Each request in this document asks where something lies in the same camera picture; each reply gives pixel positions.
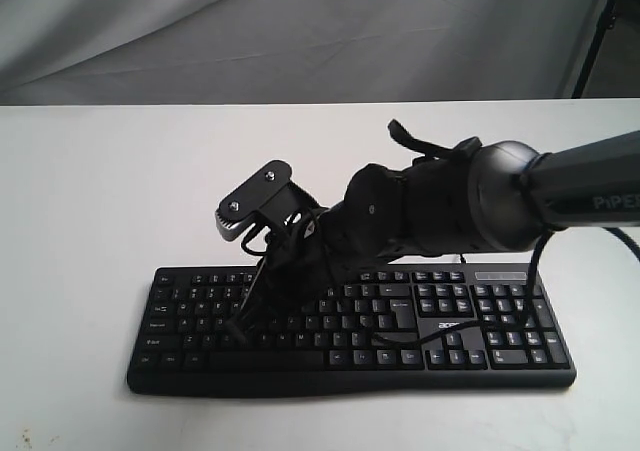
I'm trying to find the black acer keyboard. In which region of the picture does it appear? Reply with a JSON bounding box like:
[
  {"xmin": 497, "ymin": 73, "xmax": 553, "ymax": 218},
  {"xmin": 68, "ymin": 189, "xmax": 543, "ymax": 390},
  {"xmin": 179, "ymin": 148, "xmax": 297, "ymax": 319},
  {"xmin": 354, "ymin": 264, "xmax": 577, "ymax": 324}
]
[{"xmin": 126, "ymin": 263, "xmax": 577, "ymax": 398}]

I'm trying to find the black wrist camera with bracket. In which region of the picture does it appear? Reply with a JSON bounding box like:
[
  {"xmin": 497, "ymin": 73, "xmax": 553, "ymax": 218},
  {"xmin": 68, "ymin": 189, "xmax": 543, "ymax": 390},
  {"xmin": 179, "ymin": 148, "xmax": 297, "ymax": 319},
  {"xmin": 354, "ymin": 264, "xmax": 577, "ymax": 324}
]
[{"xmin": 215, "ymin": 160, "xmax": 320, "ymax": 242}]

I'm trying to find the black metal stand pole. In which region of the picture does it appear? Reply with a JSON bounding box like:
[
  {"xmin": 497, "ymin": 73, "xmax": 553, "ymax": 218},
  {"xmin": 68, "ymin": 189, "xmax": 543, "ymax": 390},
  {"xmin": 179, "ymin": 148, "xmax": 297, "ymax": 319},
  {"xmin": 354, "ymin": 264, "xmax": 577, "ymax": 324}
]
[{"xmin": 572, "ymin": 0, "xmax": 639, "ymax": 99}]

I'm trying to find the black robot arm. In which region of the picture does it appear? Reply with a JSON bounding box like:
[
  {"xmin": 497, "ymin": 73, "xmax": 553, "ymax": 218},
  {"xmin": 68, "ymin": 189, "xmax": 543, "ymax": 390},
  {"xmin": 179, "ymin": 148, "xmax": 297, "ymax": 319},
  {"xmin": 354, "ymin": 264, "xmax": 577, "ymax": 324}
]
[{"xmin": 215, "ymin": 121, "xmax": 639, "ymax": 342}]

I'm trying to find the grey backdrop cloth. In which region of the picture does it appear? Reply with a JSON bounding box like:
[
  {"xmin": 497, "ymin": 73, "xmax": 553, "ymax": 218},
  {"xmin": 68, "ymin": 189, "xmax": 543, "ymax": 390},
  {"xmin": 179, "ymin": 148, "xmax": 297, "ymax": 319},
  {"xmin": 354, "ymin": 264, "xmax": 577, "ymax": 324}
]
[{"xmin": 1, "ymin": 0, "xmax": 606, "ymax": 105}]

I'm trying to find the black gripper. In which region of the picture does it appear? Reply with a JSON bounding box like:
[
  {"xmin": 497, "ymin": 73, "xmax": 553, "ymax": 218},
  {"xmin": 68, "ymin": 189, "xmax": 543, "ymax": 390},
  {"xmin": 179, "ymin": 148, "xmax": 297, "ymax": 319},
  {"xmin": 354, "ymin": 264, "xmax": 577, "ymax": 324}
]
[{"xmin": 224, "ymin": 205, "xmax": 380, "ymax": 344}]

